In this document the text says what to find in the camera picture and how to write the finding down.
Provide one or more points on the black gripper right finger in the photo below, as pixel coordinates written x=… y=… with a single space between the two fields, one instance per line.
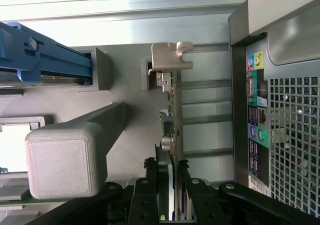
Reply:
x=207 y=205

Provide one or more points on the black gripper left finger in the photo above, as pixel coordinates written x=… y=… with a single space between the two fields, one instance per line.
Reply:
x=145 y=205

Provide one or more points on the grey plastic parts rack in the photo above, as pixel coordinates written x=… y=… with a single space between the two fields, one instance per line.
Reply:
x=65 y=160

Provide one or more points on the green RAM stick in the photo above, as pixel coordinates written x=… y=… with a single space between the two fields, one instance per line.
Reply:
x=12 y=201

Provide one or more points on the blue disk caddy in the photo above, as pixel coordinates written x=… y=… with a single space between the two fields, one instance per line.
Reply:
x=50 y=57

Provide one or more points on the black open PC case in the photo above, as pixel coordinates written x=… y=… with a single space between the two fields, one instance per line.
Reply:
x=287 y=22

